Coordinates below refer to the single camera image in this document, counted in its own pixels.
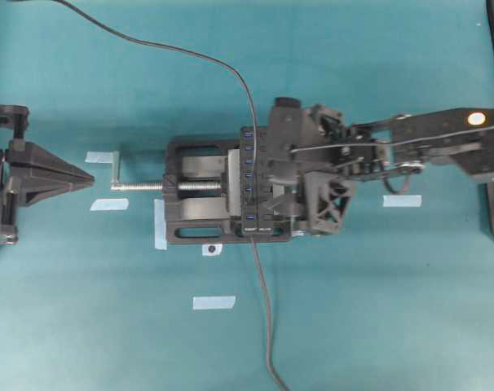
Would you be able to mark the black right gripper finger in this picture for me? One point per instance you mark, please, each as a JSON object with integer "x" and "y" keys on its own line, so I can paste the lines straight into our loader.
{"x": 283, "y": 173}
{"x": 286, "y": 205}

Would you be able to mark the silver vise screw with handle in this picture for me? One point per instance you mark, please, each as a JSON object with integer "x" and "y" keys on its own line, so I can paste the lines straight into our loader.
{"x": 117, "y": 185}

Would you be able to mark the blue tape strip bottom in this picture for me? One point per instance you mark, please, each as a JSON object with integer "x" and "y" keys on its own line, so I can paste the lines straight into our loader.
{"x": 213, "y": 303}

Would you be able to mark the blue tape strip middle left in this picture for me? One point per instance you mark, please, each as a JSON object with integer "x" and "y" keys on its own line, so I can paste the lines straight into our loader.
{"x": 109, "y": 204}

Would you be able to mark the black multi-port USB hub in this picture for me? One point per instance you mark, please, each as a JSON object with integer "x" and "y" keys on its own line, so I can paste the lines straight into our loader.
{"x": 254, "y": 184}

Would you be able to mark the black bench vise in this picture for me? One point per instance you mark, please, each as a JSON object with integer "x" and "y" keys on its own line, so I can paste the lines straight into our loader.
{"x": 210, "y": 217}

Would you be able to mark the blue tape strip upper left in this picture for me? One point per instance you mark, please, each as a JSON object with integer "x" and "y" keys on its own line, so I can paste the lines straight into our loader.
{"x": 99, "y": 157}

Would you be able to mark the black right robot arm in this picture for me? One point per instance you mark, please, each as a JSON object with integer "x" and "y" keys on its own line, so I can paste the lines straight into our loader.
{"x": 460, "y": 136}

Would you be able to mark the blue tape strip right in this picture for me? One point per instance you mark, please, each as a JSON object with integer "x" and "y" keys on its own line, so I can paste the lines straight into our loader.
{"x": 402, "y": 201}

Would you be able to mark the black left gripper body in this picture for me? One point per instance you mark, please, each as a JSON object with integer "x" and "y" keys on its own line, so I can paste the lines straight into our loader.
{"x": 15, "y": 118}

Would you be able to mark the black left gripper fingers wedge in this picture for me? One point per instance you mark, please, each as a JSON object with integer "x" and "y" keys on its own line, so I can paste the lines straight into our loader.
{"x": 36, "y": 174}

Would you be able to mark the white sticker with black dot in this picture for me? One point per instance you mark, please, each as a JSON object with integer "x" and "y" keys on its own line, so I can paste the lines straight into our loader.
{"x": 211, "y": 250}

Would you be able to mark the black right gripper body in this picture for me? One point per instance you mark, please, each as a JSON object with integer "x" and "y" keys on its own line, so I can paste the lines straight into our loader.
{"x": 331, "y": 157}

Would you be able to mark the blue tape strip under vise left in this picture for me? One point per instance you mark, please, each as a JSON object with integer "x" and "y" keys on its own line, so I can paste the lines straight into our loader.
{"x": 160, "y": 240}

